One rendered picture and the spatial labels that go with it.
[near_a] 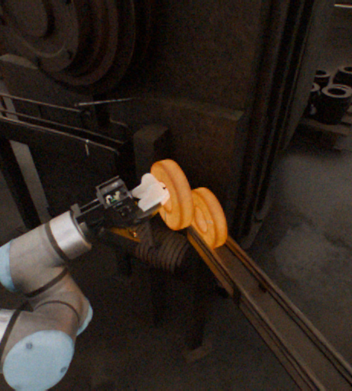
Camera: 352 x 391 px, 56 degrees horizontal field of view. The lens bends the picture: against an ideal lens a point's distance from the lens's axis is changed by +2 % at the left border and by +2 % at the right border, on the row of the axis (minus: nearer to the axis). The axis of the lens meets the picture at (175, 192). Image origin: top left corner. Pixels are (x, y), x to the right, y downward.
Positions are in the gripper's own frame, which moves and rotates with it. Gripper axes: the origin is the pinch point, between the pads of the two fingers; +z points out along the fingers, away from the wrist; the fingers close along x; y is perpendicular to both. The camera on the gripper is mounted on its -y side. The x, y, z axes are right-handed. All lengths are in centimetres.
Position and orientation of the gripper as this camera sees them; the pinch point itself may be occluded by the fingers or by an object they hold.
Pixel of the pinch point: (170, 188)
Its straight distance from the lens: 71.2
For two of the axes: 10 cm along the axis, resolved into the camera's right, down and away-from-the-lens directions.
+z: 8.7, -4.8, 1.4
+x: -4.3, -5.9, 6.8
